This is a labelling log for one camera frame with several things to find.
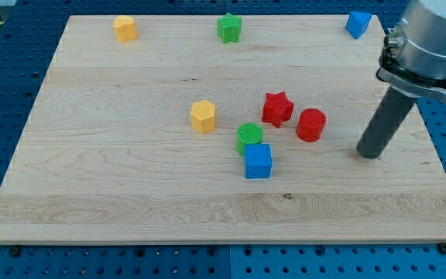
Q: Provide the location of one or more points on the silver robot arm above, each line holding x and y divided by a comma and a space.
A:
413, 59

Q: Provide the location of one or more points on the yellow hexagon block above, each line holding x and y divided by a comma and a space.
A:
203, 116

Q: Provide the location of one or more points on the blue triangle block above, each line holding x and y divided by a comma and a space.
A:
357, 23

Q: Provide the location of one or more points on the green cylinder block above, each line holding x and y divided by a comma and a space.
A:
248, 134

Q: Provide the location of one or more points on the blue cube block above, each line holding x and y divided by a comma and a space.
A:
258, 161

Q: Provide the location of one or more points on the light wooden board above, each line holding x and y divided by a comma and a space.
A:
108, 155

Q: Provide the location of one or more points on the red star block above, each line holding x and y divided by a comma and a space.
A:
277, 109

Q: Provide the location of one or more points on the red cylinder block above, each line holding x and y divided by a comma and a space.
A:
311, 124

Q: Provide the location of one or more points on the green star block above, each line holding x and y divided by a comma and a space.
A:
229, 28

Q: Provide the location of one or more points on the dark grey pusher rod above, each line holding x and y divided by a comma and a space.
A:
388, 117

